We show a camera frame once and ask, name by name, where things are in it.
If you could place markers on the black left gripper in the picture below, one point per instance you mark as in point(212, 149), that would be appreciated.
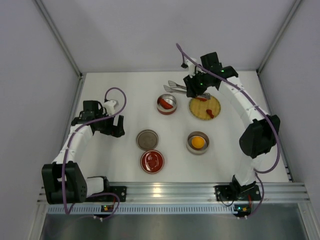
point(110, 126)

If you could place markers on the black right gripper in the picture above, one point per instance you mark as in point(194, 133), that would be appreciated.
point(194, 86)

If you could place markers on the steel tongs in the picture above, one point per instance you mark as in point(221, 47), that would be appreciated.
point(173, 87)

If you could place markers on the red round lid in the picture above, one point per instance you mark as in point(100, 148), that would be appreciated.
point(152, 161)

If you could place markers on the orange round fruit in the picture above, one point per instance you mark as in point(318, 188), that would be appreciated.
point(198, 142)

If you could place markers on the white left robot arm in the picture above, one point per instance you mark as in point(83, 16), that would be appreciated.
point(63, 179)

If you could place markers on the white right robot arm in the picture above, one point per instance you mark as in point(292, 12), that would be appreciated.
point(261, 129)

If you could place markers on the round bamboo plate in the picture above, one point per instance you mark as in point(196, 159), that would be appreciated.
point(198, 107)

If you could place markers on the red-banded steel container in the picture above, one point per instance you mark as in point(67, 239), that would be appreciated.
point(170, 99)

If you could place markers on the beige round lid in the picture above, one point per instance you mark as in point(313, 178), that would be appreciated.
point(147, 139)

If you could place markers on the beige-banded steel container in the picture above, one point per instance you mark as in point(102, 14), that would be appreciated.
point(193, 150)

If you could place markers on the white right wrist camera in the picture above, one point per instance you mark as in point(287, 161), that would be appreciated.
point(192, 68)

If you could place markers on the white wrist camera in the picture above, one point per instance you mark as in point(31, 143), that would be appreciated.
point(192, 68)
point(110, 106)

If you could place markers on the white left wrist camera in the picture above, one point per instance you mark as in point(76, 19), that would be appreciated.
point(110, 106)

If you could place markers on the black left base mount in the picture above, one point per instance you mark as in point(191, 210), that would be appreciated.
point(117, 192)

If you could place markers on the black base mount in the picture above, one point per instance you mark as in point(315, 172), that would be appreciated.
point(117, 192)
point(228, 193)

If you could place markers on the aluminium rail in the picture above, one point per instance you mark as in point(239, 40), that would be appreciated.
point(206, 192)

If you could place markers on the slotted cable duct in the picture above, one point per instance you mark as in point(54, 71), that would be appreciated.
point(153, 209)

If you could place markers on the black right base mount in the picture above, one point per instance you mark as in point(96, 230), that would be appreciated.
point(228, 193)

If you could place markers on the right aluminium frame post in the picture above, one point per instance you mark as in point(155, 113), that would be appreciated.
point(287, 19)

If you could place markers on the aluminium frame post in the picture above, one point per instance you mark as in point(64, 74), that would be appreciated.
point(39, 4)
point(287, 19)

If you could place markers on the left aluminium frame post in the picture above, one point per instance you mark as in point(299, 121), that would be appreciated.
point(39, 4)

